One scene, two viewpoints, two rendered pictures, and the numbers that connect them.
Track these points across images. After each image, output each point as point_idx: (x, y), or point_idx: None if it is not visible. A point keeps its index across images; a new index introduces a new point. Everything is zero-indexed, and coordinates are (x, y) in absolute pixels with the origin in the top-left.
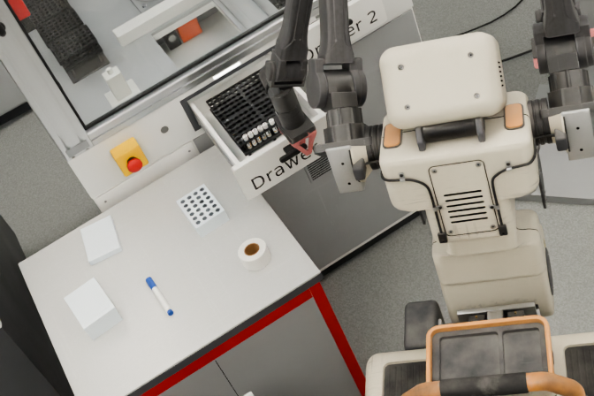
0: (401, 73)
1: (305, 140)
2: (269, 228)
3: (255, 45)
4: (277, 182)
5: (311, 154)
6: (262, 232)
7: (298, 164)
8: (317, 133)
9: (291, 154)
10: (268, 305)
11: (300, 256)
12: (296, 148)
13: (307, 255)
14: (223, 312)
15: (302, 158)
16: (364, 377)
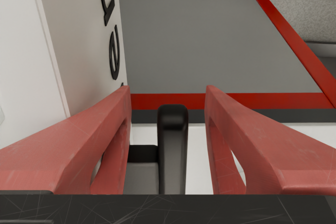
0: None
1: (125, 92)
2: (195, 151)
3: None
4: (132, 138)
5: (113, 21)
6: (192, 162)
7: (122, 80)
8: None
9: (184, 193)
10: None
11: (320, 137)
12: (174, 169)
13: (330, 126)
14: None
15: (119, 66)
16: None
